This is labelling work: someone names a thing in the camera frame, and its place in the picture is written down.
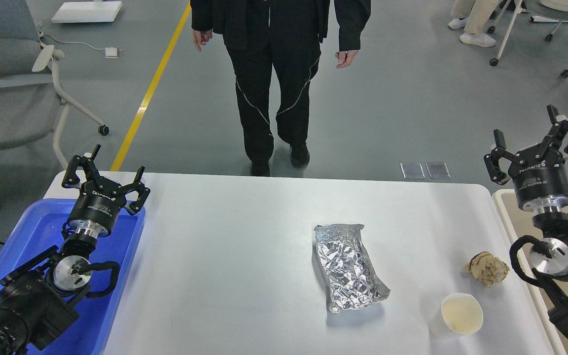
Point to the crumpled brown paper ball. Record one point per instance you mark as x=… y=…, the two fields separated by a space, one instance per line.
x=486 y=268

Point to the silver foil package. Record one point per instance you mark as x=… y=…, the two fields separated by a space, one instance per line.
x=348 y=272

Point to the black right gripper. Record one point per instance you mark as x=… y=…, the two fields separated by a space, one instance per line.
x=543 y=176

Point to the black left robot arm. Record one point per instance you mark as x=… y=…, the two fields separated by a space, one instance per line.
x=37 y=299

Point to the white paper cup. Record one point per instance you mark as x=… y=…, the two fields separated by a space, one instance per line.
x=457 y=315

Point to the grey office chair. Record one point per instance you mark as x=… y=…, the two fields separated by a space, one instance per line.
x=33 y=103

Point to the white power adapter with cable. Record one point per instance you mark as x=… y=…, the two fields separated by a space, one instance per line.
x=108 y=52

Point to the person in black clothes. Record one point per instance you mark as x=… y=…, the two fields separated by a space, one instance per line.
x=281 y=37

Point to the left floor outlet plate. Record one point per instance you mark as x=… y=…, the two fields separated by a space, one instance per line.
x=412 y=170

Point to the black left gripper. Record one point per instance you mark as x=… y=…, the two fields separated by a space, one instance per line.
x=95 y=205

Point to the floor outlet plate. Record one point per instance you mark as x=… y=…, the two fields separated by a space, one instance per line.
x=438 y=170
x=412 y=170

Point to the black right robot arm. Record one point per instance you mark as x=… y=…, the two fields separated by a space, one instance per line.
x=544 y=263

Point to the right floor outlet plate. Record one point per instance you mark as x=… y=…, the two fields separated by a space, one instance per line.
x=438 y=170

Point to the white flat box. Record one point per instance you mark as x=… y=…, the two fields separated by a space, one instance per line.
x=95 y=11

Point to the seated person beige trousers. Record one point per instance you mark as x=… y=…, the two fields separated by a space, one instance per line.
x=471 y=16

